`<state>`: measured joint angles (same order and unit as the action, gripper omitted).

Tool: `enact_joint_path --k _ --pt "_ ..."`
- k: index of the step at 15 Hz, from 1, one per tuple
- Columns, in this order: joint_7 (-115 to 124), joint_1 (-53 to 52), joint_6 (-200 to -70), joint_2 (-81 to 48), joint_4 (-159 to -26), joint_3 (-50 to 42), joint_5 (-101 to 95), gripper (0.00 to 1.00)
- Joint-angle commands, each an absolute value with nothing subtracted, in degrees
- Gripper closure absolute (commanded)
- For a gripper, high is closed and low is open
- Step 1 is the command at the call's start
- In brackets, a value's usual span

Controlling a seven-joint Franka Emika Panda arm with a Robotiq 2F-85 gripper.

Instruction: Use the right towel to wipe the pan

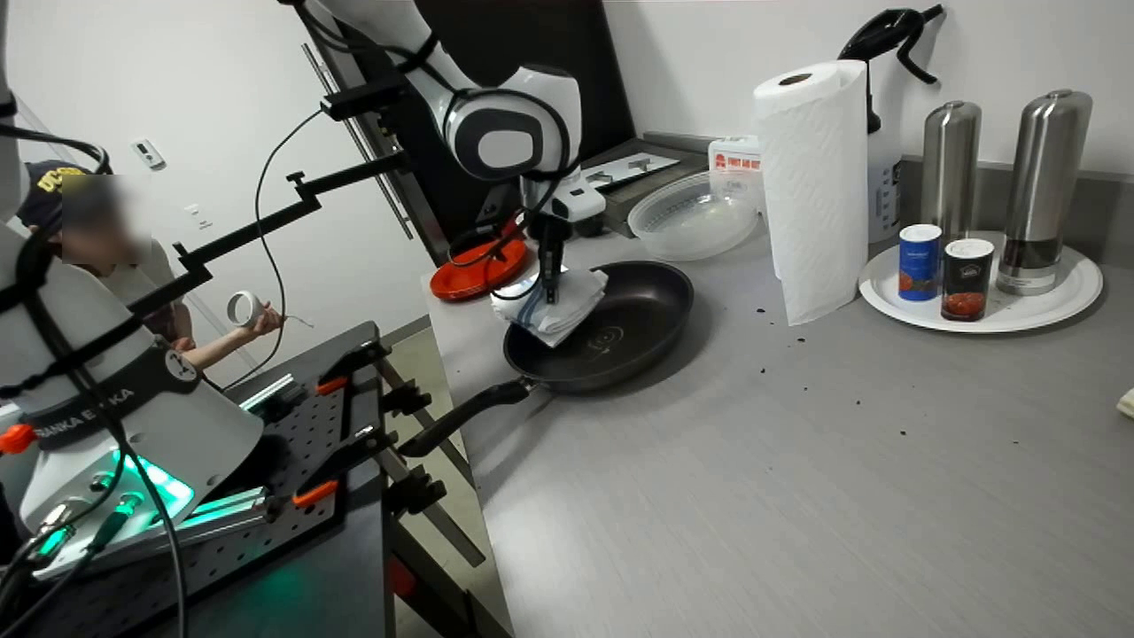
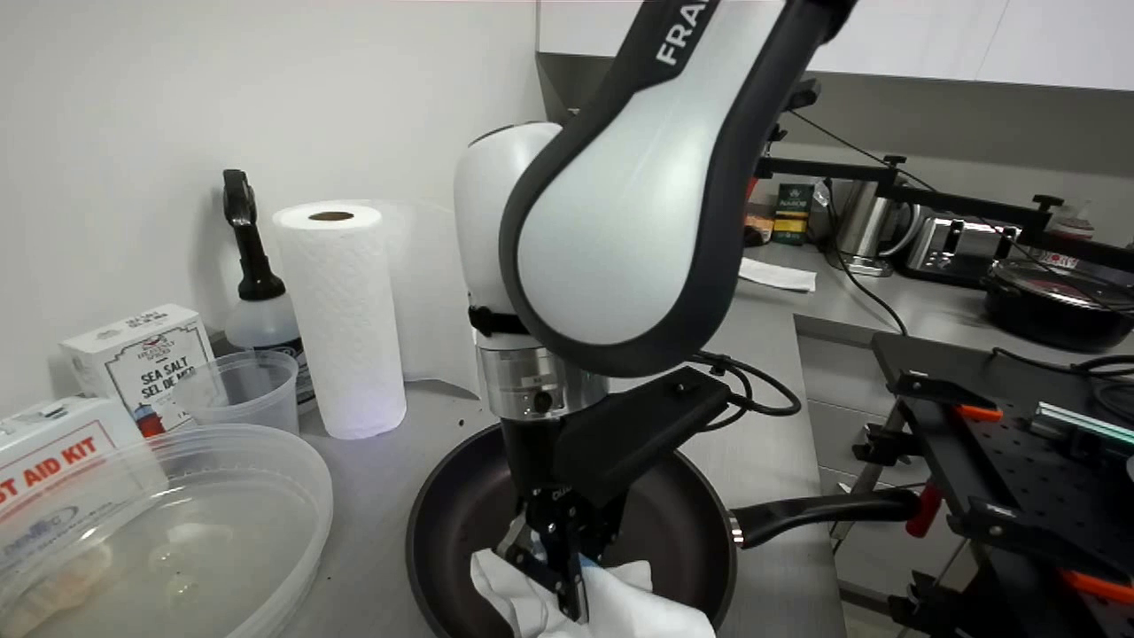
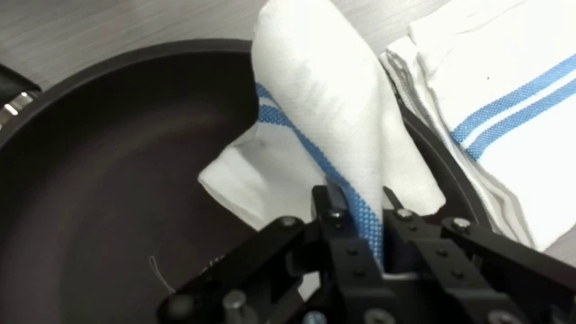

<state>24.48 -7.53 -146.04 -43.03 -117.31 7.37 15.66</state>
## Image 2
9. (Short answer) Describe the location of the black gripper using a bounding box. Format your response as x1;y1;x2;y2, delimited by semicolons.
504;411;596;621

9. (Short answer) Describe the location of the white blue-striped towel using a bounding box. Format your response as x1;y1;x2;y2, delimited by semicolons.
469;541;721;638

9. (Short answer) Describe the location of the black frying pan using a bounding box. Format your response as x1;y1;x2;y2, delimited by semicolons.
405;423;926;638

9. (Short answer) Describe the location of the white paper towel roll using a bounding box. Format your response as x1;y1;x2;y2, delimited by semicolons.
269;199;475;442

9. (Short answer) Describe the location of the small clear plastic container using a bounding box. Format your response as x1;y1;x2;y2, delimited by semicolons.
175;347;301;439

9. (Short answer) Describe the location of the large clear plastic bowl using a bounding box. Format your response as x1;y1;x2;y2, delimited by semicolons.
0;423;335;638

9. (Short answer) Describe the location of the dark green yellow box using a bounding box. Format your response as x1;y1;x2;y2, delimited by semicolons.
772;176;832;245

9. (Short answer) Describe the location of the spray bottle with black head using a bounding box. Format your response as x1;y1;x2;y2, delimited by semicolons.
216;166;301;349

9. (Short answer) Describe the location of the white sea salt box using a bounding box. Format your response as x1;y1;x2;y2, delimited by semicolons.
55;300;229;439

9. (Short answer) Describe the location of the steel jug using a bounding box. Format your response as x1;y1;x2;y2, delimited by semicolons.
830;179;903;270

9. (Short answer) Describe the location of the white first aid kit box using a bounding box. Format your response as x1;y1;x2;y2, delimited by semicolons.
0;394;171;570

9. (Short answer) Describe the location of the silver countertop appliance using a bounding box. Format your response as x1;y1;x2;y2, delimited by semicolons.
899;210;1029;288

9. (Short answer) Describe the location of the teal edged flat device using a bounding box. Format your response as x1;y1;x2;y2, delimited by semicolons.
1033;398;1134;450

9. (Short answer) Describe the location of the black cooking pot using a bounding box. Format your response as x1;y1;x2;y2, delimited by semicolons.
984;253;1134;353

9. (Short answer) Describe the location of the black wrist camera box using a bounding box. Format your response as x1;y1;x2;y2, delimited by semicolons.
551;365;732;511

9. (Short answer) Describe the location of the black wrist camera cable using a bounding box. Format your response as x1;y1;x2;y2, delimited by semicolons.
691;349;809;425

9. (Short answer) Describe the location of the black clamp with red handle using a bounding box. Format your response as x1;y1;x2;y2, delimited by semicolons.
848;423;949;541

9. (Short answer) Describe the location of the black clamp with orange handle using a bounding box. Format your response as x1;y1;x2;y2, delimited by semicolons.
889;563;1134;638
882;369;1009;436

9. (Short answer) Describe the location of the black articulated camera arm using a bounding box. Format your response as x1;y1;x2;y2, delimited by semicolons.
755;69;1134;270

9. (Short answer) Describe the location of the white wall cabinet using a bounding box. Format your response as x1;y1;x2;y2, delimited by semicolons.
534;0;1134;95

